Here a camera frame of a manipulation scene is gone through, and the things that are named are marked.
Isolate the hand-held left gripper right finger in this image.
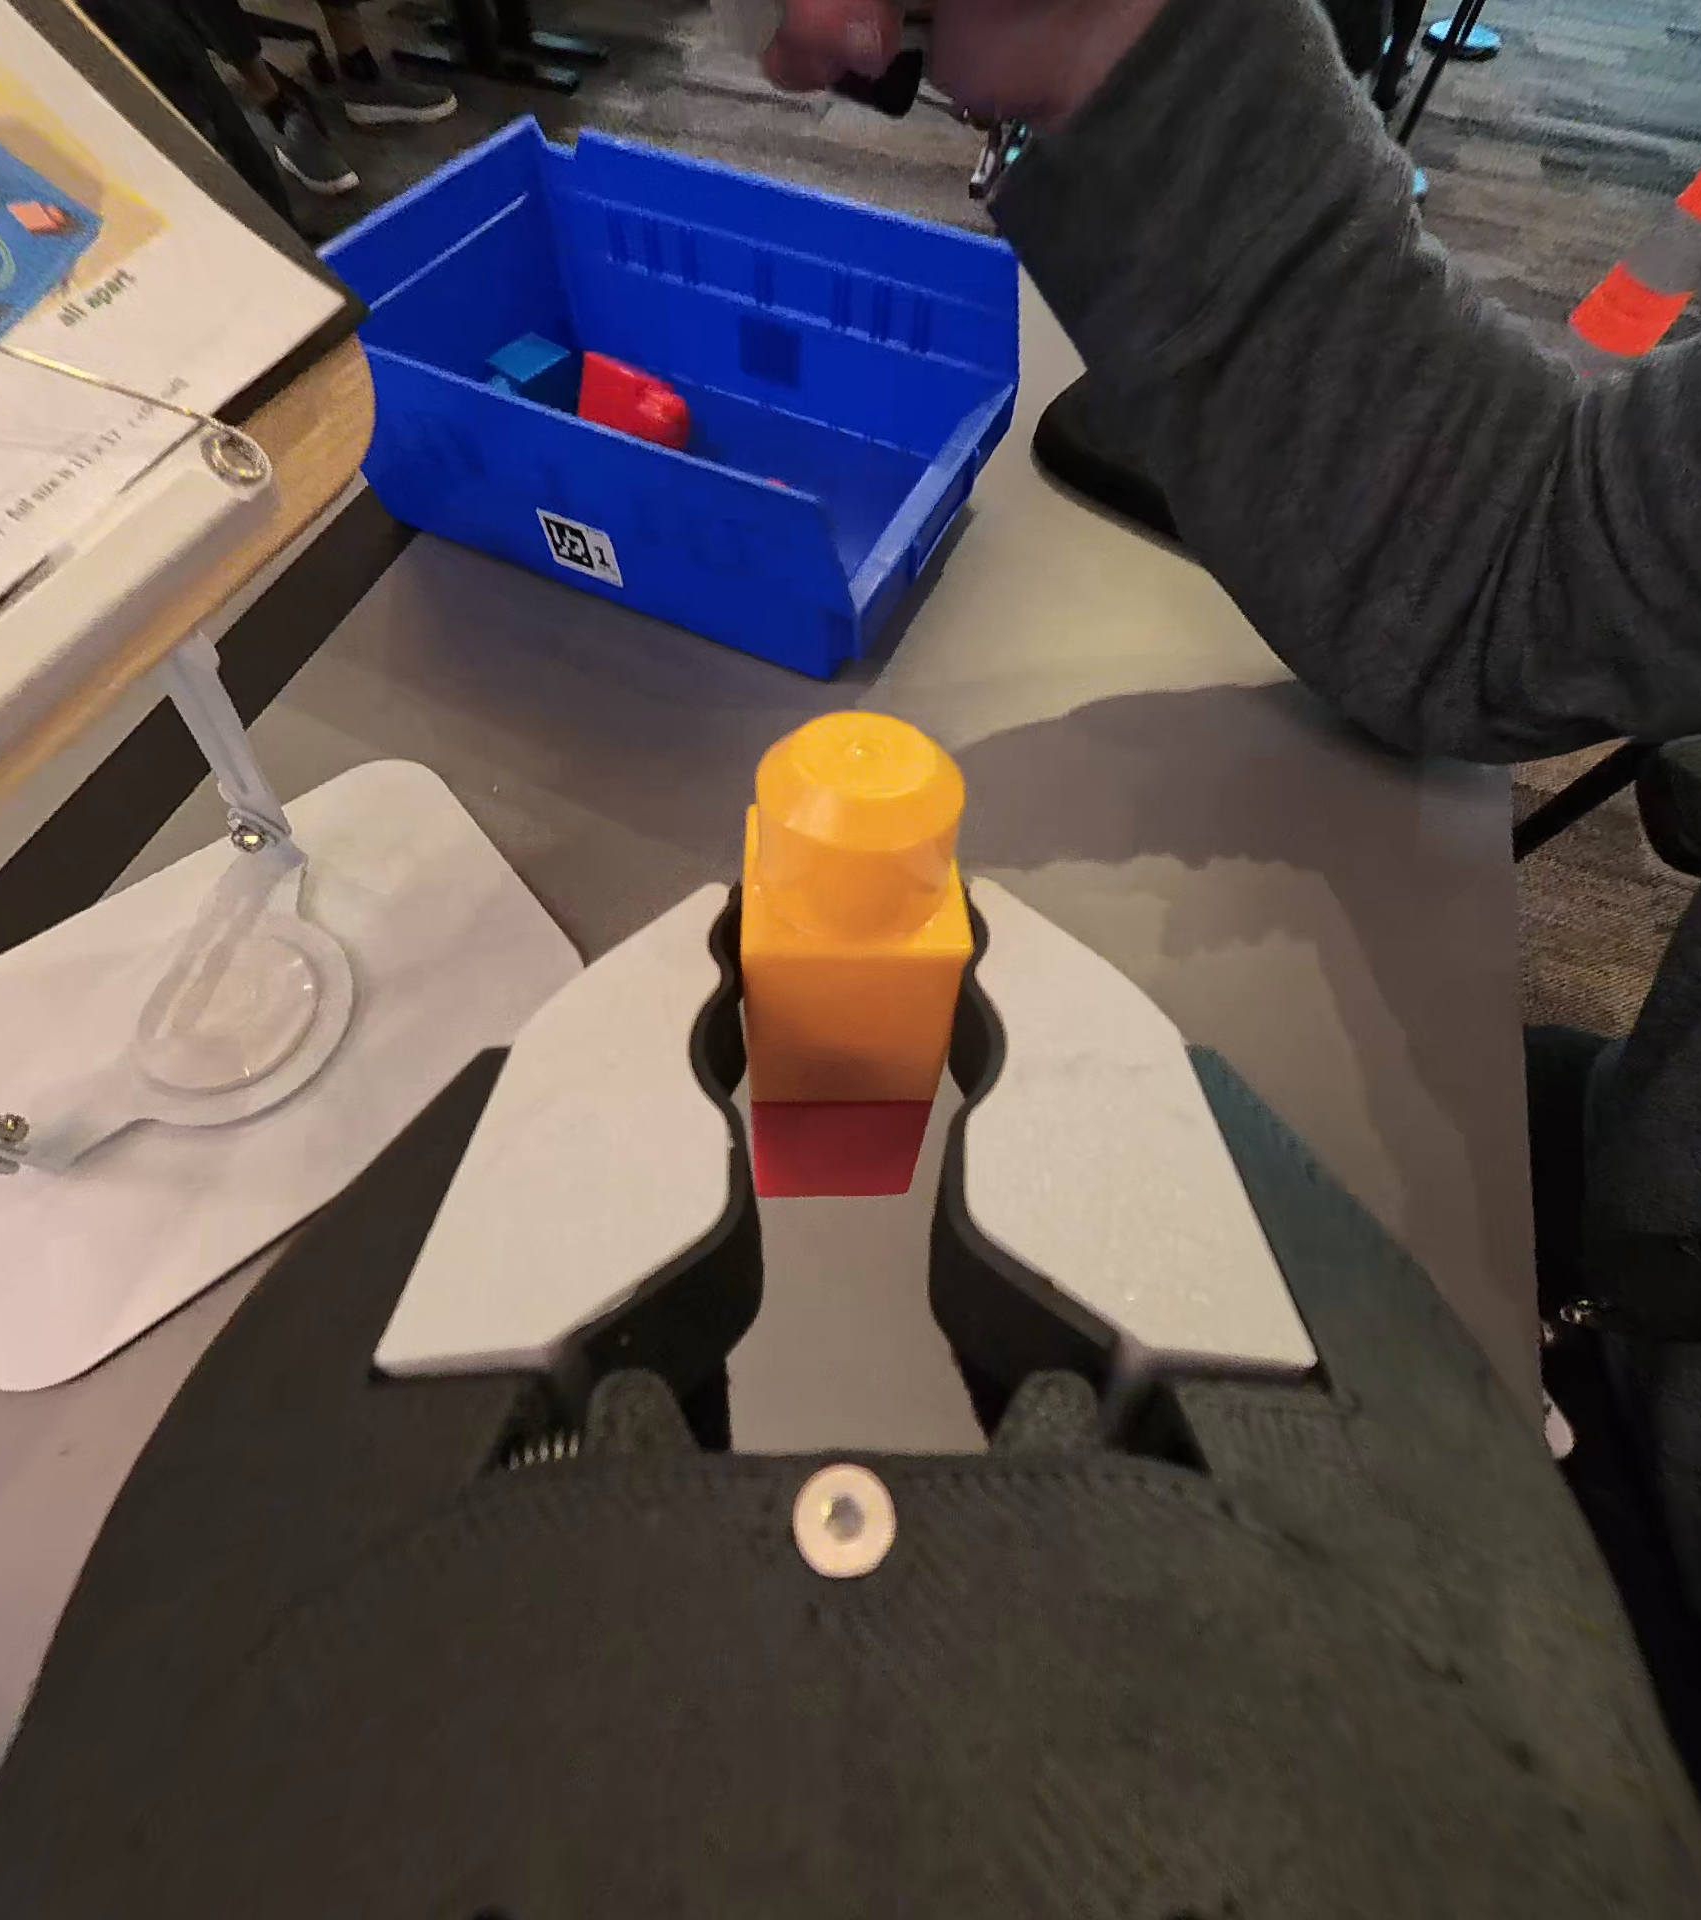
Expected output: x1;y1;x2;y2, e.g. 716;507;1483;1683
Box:
926;880;1317;1431

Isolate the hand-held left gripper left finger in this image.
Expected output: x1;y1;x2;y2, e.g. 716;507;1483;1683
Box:
377;887;765;1431

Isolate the red toy building block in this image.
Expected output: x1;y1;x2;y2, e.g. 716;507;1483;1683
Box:
755;1093;937;1199

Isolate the yellow toy building block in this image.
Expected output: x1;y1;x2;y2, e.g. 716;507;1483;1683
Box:
741;714;978;1106

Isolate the pile of coloured toy blocks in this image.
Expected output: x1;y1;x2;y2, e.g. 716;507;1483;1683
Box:
483;330;702;458

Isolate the blue plastic bin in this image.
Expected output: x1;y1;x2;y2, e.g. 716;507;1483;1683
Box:
327;115;1021;683

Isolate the person's right forearm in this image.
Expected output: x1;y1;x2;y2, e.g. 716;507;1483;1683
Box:
987;2;1701;766

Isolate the grey desk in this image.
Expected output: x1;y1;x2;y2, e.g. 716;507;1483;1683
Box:
0;271;1557;1920

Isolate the person's right hand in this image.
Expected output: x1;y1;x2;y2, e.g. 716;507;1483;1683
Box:
761;2;1182;128

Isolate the white document stand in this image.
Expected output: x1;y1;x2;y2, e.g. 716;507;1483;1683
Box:
0;637;585;1397

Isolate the orange traffic cone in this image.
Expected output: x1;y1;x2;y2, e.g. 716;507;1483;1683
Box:
1566;67;1701;362

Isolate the instruction board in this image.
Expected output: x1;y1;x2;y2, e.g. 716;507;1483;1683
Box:
0;2;379;902

